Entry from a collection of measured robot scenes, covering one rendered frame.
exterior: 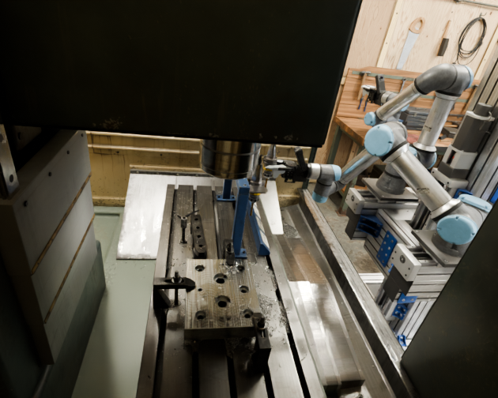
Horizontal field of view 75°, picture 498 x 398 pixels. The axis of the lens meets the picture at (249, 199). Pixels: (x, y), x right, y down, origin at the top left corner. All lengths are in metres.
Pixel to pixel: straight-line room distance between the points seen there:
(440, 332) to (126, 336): 1.10
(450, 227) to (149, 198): 1.46
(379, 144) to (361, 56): 2.56
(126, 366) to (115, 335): 0.14
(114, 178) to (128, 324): 0.94
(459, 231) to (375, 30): 2.82
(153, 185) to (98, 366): 1.01
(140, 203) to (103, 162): 0.34
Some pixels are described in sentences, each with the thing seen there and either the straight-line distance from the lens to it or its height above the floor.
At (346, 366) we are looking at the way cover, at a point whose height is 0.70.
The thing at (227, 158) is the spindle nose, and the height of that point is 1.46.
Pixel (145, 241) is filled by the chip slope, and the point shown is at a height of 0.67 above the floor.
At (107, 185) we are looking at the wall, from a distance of 2.13.
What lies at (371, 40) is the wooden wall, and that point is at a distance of 3.87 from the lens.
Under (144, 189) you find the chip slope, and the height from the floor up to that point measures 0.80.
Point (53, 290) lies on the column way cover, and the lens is 0.99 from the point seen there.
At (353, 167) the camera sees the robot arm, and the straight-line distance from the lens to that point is 1.61.
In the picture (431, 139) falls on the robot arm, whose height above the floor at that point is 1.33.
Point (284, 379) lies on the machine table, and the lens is 1.05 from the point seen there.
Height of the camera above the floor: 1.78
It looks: 30 degrees down
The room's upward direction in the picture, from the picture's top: 9 degrees clockwise
